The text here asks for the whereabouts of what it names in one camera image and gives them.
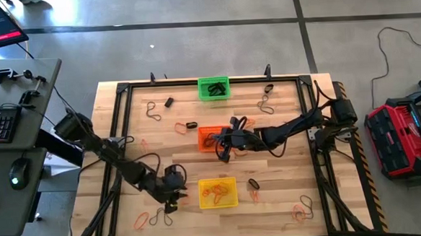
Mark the dark table edge clamp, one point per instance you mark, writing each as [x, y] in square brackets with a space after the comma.
[152, 77]
[267, 71]

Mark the red and black tool case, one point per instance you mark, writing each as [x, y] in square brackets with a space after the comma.
[399, 140]

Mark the green plastic basket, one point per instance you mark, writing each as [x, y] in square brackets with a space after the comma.
[201, 97]

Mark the orange plastic basket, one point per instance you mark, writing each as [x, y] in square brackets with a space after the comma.
[202, 131]

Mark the black computer mouse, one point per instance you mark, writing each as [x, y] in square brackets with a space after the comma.
[18, 173]

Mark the black yellow hazard tape strip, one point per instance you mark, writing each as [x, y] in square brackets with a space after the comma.
[375, 203]

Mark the yellow plastic basket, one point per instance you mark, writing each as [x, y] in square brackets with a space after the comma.
[201, 205]

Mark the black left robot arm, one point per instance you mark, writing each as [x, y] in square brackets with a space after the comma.
[89, 140]

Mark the small metal plate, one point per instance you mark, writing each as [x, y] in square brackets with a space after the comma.
[313, 132]

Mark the white paper sheet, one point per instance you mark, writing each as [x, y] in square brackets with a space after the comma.
[59, 165]

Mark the yellow tape tag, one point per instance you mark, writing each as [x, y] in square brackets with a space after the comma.
[172, 206]

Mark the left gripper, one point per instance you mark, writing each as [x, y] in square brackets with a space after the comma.
[171, 187]

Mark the thin black rubber band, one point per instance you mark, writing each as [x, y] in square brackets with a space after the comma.
[160, 209]
[312, 208]
[159, 118]
[271, 112]
[209, 141]

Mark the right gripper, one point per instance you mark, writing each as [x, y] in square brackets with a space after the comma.
[244, 139]

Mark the grey desk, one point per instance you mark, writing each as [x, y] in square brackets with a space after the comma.
[6, 222]

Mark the black desk clamp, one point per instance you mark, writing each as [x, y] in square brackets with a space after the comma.
[2, 74]
[29, 95]

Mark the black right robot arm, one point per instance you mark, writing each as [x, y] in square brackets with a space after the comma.
[290, 126]

